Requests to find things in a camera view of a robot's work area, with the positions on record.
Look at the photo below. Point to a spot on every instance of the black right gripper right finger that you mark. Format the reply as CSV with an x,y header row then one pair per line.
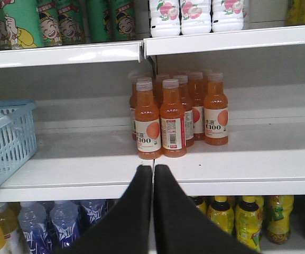
x,y
180,227

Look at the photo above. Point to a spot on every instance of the light blue plastic basket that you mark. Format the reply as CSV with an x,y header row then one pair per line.
x,y
17,136

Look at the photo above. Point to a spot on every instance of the yellow lemon tea bottle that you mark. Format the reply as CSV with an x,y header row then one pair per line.
x,y
278,210
248,222
221,213
200,203

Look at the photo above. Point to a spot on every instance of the green cartoon drink can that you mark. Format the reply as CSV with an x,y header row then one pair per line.
x,y
20,24

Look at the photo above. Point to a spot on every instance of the white peach drink bottle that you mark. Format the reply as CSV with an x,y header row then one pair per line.
x,y
227,15
165,20
195,17

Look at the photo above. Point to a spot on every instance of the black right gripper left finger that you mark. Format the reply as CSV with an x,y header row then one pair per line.
x,y
125,227

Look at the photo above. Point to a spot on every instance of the orange C100 juice bottle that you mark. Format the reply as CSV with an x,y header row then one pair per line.
x,y
172,120
147,121
216,111

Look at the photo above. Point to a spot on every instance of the blue sports drink bottle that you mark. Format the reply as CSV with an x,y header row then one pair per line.
x,y
64,217
95,210
33,222

